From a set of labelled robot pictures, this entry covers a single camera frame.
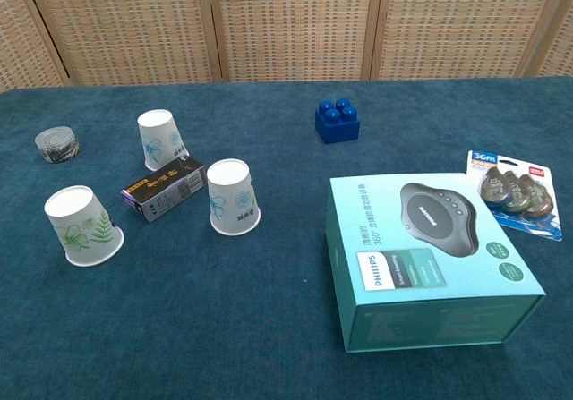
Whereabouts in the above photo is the white paper cup blue flower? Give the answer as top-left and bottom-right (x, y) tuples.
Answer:
(206, 158), (261, 236)
(136, 109), (190, 172)

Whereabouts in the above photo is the blue building block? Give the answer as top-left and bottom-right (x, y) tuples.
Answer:
(313, 98), (362, 145)

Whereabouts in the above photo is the black carton with gold print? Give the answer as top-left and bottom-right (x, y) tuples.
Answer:
(119, 157), (210, 224)

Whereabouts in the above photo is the blue felt table cover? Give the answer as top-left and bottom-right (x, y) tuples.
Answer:
(0, 75), (573, 400)

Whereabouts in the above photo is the teal Philips speaker box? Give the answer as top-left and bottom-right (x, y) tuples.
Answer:
(324, 172), (547, 354)

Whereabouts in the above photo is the woven folding screen panel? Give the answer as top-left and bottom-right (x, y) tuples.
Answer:
(20, 0), (225, 87)
(0, 0), (68, 91)
(371, 0), (572, 81)
(518, 0), (573, 79)
(205, 0), (386, 82)

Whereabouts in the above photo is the white paper cup green fern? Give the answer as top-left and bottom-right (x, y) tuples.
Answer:
(43, 184), (125, 268)

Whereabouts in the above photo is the correction tape blister pack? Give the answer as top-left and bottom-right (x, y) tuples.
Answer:
(466, 149), (565, 243)

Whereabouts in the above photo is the round clear tape container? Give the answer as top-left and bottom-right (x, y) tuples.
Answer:
(34, 125), (81, 165)

